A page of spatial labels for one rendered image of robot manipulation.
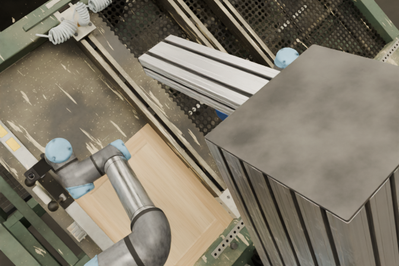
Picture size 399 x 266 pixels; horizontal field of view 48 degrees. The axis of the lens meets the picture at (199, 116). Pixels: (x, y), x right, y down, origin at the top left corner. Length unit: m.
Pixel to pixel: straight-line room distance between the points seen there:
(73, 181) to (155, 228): 0.38
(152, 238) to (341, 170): 0.65
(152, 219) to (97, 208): 0.73
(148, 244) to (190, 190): 0.87
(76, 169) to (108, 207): 0.48
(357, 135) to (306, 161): 0.07
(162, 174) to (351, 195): 1.45
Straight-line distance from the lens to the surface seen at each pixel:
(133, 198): 1.22
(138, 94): 1.89
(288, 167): 0.56
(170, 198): 1.92
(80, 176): 1.40
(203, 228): 1.96
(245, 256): 2.03
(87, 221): 1.82
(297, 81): 0.68
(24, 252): 1.80
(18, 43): 1.87
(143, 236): 1.11
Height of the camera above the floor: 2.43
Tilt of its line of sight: 36 degrees down
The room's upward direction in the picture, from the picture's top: 25 degrees counter-clockwise
